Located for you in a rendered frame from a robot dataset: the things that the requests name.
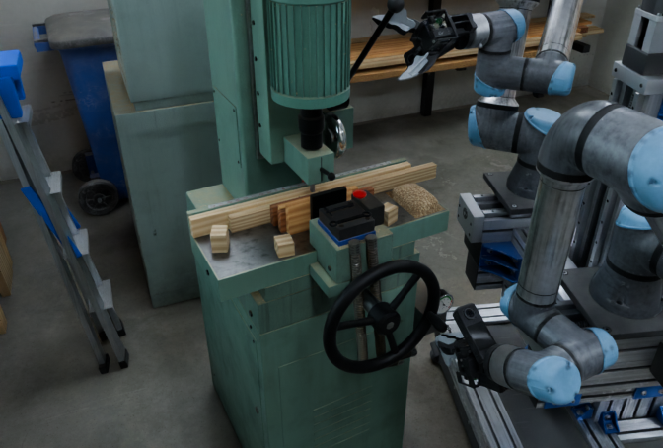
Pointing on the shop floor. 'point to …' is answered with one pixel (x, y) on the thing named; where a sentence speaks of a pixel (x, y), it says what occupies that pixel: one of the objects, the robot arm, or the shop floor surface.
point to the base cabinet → (304, 379)
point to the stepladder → (56, 216)
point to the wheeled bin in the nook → (89, 101)
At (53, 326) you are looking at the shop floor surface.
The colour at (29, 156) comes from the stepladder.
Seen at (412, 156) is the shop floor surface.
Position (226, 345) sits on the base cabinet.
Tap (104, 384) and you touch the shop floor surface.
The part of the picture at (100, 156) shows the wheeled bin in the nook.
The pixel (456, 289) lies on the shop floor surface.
